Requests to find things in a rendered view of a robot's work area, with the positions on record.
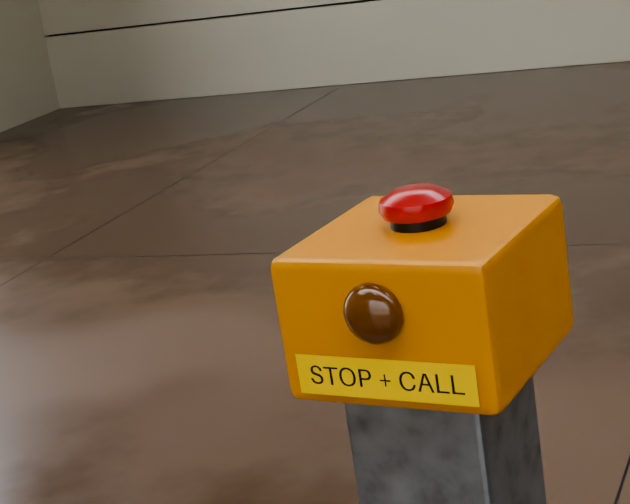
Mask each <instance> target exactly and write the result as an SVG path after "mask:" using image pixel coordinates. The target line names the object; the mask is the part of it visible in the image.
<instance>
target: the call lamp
mask: <svg viewBox="0 0 630 504"><path fill-rule="evenodd" d="M343 315H344V319H345V322H346V324H347V326H348V328H349V330H350V331H351V332H352V333H353V334H354V335H355V336H356V337H357V338H359V339H360V340H362V341H363V342H366V343H369V344H373V345H381V344H385V343H387V342H390V341H392V340H393V339H394V338H395V337H396V336H397V335H398V333H399V332H400V330H401V328H402V324H403V311H402V307H401V304H400V303H399V301H398V299H397V297H396V296H395V295H394V294H393V293H392V292H391V291H390V290H389V289H387V288H386V287H384V286H382V285H379V284H376V283H362V284H360V285H358V286H355V287H354V288H353V289H352V290H351V291H349V293H348V295H347V296H346V298H345V300H344V304H343Z"/></svg>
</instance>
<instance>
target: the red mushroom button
mask: <svg viewBox="0 0 630 504"><path fill-rule="evenodd" d="M453 205H454V199H453V196H452V193H451V191H450V190H449V189H446V188H443V187H440V186H437V185H434V184H428V183H420V184H411V185H406V186H402V187H399V188H396V189H394V190H393V191H391V192H390V193H388V194H387V195H385V196H384V197H383V198H381V199H380V201H379V213H380V215H381V216H382V218H383V219H384V220H385V221H387V222H390V223H395V224H412V223H421V222H427V221H431V220H435V219H438V218H441V217H443V216H446V215H447V214H449V213H450V212H451V210H452V207H453Z"/></svg>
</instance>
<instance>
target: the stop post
mask: <svg viewBox="0 0 630 504"><path fill-rule="evenodd" d="M452 196H453V199H454V205H453V207H452V210H451V212H450V213H449V214H447V215H446V216H443V217H441V218H438V219H435V220H431V221H427V222H421V223H412V224H395V223H390V222H387V221H385V220H384V219H383V218H382V216H381V215H380V213H379V201H380V199H381V198H383V197H384V196H371V197H369V198H367V199H366V200H364V201H363V202H361V203H359V204H358V205H356V206H355V207H353V208H352V209H350V210H349V211H347V212H346V213H344V214H342V215H341V216H339V217H338V218H336V219H335V220H333V221H332V222H330V223H329V224H327V225H325V226H324V227H322V228H321V229H319V230H318V231H316V232H315V233H313V234H312V235H310V236H309V237H307V238H305V239H304V240H302V241H301V242H299V243H298V244H296V245H295V246H293V247H292V248H290V249H288V250H287V251H285V252H284V253H282V254H281V255H279V256H278V257H276V258H275V259H273V261H272V264H271V275H272V280H273V286H274V292H275V298H276V304H277V310H278V316H279V322H280V328H281V334H282V340H283V346H284V352H285V358H286V364H287V370H288V375H289V381H290V387H291V392H292V394H293V395H294V397H296V398H298V399H306V400H318V401H330V402H341V403H344V406H345V412H346V419H347V425H348V432H349V438H350V444H351V451H352V457H353V464H354V470H355V477H356V483H357V489H358V496H359V502H360V504H547V502H546V493H545V484H544V474H543V465H542V456H541V447H540V437H539V428H538V419H537V410H536V400H535V391H534V382H533V375H534V373H535V372H536V371H537V370H538V369H539V367H540V366H541V365H542V364H543V363H544V361H545V360H546V359H547V358H548V357H549V355H550V354H551V353H552V352H553V351H554V349H555V348H556V347H557V346H558V345H559V343H560V342H561V341H562V340H563V339H564V337H565V336H566V335H567V334H568V333H569V331H570V330H571V328H572V325H573V312H572V302H571V291H570V281H569V271H568V260H567V250H566V240H565V229H564V219H563V209H562V203H561V200H560V198H559V197H557V196H554V195H551V194H541V195H452ZM362 283H376V284H379V285H382V286H384V287H386V288H387V289H389V290H390V291H391V292H392V293H393V294H394V295H395V296H396V297H397V299H398V301H399V303H400V304H401V307H402V311H403V324H402V328H401V330H400V332H399V333H398V335H397V336H396V337H395V338H394V339H393V340H392V341H390V342H387V343H385V344H381V345H373V344H369V343H366V342H363V341H362V340H360V339H359V338H357V337H356V336H355V335H354V334H353V333H352V332H351V331H350V330H349V328H348V326H347V324H346V322H345V319H344V315H343V304H344V300H345V298H346V296H347V295H348V293H349V291H351V290H352V289H353V288H354V287H355V286H358V285H360V284H362Z"/></svg>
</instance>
